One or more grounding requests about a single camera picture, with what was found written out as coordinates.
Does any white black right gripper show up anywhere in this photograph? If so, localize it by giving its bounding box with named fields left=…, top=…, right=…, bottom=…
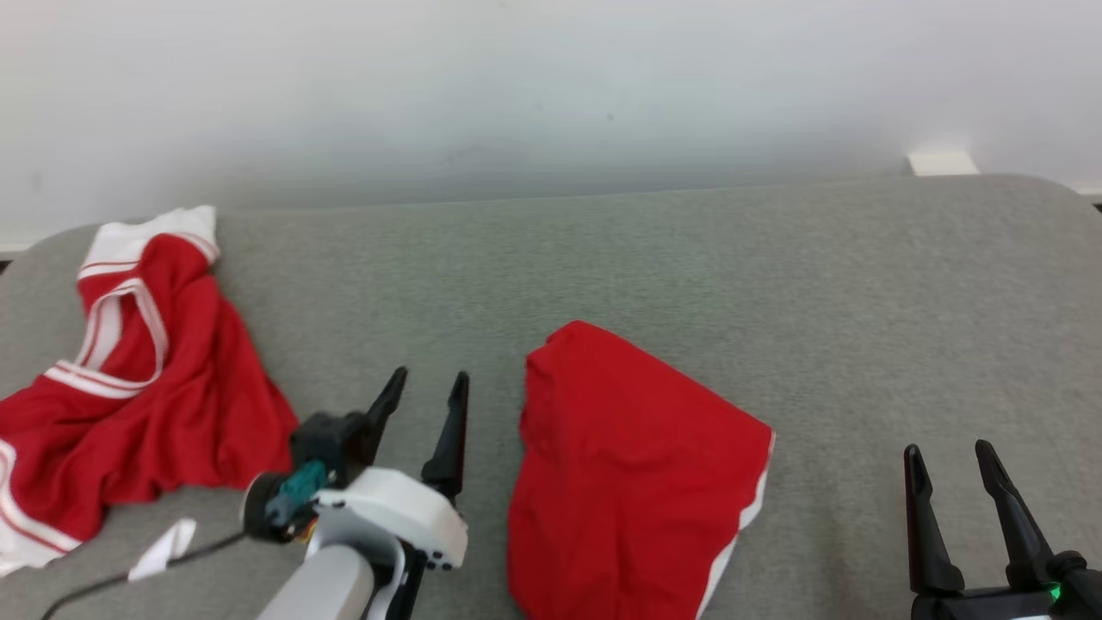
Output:
left=904, top=439, right=1102, bottom=620

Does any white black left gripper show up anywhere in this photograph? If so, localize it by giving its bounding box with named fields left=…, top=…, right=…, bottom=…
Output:
left=290, top=366, right=470, bottom=620

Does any red shorts white stripe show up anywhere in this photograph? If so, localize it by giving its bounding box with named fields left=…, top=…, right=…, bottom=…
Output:
left=506, top=320, right=776, bottom=620

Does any red jersey white trim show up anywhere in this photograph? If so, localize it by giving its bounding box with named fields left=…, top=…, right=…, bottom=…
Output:
left=0, top=205, right=300, bottom=576

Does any grey fabric sofa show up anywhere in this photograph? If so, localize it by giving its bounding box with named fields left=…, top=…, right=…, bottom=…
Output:
left=0, top=174, right=1102, bottom=620

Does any thin black cable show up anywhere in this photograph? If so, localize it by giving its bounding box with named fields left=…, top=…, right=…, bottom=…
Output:
left=39, top=530, right=251, bottom=620

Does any white cable tag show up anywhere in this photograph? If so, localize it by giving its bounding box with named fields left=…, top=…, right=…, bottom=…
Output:
left=127, top=518, right=197, bottom=582

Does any white wall box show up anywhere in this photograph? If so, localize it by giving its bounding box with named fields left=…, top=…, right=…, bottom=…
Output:
left=907, top=152, right=981, bottom=177

